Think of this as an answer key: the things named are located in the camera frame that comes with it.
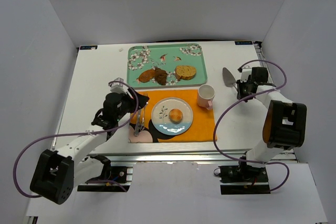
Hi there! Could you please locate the right blue table label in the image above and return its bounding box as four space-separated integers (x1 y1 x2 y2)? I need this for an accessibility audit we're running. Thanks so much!
234 40 253 46

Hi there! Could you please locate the pink mug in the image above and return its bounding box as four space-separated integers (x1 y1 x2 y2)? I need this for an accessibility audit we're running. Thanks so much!
197 84 215 110

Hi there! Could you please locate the sliced bread loaf piece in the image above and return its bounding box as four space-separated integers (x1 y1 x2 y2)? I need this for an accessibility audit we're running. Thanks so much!
175 65 197 81

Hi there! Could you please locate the metal cake server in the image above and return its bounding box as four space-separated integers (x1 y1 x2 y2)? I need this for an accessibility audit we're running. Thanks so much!
222 67 237 90

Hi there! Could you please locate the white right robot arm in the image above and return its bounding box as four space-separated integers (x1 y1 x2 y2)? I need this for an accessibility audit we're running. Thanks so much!
236 67 307 176

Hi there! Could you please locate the orange cartoon placemat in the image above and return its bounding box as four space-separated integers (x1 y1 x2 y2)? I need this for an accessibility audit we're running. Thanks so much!
129 89 215 143

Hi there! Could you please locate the silver knife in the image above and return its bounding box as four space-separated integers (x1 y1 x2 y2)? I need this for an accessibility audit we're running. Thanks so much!
136 109 141 132

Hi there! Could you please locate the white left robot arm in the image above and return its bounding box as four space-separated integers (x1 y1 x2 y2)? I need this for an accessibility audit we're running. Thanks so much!
30 78 149 205

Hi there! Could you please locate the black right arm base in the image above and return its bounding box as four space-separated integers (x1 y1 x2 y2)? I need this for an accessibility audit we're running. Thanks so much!
213 162 270 195

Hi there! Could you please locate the brown croissant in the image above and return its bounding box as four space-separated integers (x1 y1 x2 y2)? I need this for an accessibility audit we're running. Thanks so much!
137 69 155 83

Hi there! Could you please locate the green floral tray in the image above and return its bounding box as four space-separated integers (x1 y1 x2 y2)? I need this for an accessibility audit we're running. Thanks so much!
127 43 207 89

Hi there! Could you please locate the silver spoon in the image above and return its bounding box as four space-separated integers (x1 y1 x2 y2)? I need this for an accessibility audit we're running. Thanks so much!
133 123 139 137

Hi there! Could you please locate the left blue table label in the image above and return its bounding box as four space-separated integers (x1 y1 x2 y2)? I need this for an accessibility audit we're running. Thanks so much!
79 45 98 50

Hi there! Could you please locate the small round bun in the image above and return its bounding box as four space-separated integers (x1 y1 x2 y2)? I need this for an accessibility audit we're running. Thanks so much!
169 109 183 124

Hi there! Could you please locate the dark chocolate pastry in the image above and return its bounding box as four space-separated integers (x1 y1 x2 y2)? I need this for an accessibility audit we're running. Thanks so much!
154 68 167 86

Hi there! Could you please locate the silver fork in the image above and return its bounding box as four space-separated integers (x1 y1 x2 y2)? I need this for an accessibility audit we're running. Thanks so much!
140 101 149 131

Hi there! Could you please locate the ceramic plate with plant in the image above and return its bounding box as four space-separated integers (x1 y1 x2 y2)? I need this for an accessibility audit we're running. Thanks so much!
151 97 193 136

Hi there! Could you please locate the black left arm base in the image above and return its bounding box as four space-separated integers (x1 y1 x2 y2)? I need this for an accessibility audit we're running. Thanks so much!
73 154 132 193

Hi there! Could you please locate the blue table label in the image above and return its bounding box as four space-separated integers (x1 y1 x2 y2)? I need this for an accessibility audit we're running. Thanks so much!
234 40 253 46
79 45 98 50

